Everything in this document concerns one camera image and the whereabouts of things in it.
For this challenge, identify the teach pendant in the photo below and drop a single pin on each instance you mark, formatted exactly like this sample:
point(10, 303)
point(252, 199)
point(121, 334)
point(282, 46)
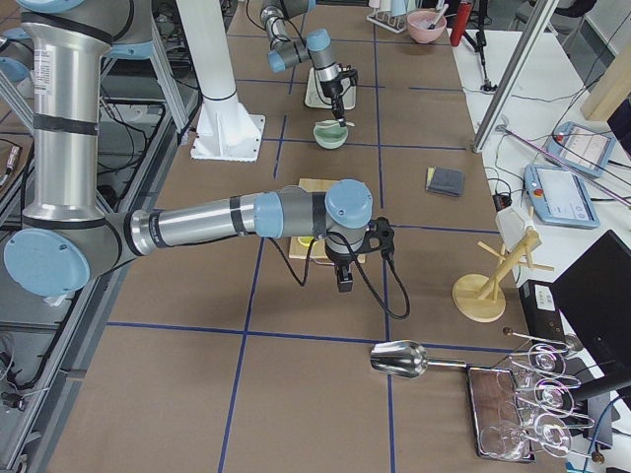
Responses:
point(581, 148)
point(559, 198)

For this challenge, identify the black glass rack tray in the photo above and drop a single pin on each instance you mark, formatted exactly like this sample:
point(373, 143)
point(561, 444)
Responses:
point(492, 401)

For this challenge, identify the metal scoop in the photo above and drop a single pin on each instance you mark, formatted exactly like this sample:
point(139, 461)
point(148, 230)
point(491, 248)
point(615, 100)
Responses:
point(408, 359)

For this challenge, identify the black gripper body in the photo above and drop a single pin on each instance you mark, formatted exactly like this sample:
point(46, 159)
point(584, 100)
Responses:
point(339, 257)
point(331, 91)

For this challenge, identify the black monitor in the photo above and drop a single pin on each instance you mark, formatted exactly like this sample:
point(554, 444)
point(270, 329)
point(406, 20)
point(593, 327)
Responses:
point(593, 294)

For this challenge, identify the pink bowl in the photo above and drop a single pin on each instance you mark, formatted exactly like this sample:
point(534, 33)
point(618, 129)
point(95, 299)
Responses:
point(423, 27)

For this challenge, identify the red bottle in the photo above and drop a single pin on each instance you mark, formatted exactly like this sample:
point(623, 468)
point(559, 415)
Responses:
point(461, 20)

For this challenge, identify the far teach pendant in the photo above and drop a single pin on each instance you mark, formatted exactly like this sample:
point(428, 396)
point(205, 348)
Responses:
point(581, 148)

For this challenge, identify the near teach pendant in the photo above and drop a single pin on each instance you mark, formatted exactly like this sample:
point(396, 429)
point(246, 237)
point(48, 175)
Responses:
point(559, 198)

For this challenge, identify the mint green bowl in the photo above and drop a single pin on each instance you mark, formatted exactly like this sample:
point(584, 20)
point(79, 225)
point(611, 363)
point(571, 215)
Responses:
point(330, 134)

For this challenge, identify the lower lemon slice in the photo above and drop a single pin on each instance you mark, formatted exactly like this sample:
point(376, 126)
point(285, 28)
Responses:
point(305, 240)

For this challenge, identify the bamboo cutting board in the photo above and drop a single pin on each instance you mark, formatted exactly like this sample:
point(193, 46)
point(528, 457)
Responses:
point(346, 207)

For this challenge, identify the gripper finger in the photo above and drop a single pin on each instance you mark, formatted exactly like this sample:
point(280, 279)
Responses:
point(344, 278)
point(338, 110)

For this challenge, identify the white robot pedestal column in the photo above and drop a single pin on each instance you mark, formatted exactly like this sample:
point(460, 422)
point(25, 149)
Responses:
point(225, 130)

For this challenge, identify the wine glass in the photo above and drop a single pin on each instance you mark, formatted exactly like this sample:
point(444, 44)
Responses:
point(546, 360)

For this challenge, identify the white bear serving tray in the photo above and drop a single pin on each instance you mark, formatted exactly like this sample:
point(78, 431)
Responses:
point(315, 98)

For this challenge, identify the wooden mug tree stand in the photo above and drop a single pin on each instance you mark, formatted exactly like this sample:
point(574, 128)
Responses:
point(479, 297)

